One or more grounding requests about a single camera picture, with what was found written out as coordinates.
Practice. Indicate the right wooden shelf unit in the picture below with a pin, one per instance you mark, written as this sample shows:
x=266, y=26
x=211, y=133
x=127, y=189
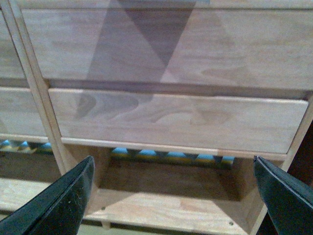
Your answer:
x=210, y=191

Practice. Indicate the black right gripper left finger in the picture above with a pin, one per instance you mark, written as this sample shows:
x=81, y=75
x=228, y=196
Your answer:
x=57, y=210

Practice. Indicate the unit drawer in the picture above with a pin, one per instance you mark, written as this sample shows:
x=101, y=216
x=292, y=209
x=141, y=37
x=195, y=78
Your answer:
x=10, y=66
x=218, y=122
x=239, y=48
x=19, y=114

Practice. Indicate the right unit upper drawer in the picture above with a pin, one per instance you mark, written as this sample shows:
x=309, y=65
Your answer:
x=239, y=48

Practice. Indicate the left unit upper drawer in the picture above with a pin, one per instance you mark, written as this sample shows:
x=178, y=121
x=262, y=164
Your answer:
x=10, y=66

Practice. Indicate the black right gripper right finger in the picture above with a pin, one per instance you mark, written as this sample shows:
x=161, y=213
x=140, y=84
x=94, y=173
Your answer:
x=288, y=200

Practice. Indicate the wooden shelf unit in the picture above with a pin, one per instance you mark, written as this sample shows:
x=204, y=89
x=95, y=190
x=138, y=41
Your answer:
x=33, y=162
x=210, y=191

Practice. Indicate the left unit lower drawer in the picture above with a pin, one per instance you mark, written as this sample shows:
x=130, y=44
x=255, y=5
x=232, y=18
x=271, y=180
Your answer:
x=19, y=114

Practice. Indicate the right unit lower drawer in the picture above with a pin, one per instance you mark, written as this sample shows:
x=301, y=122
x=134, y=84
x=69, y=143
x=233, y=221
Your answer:
x=218, y=122

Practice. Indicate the left wooden shelf unit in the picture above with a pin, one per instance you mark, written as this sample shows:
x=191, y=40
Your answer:
x=33, y=162

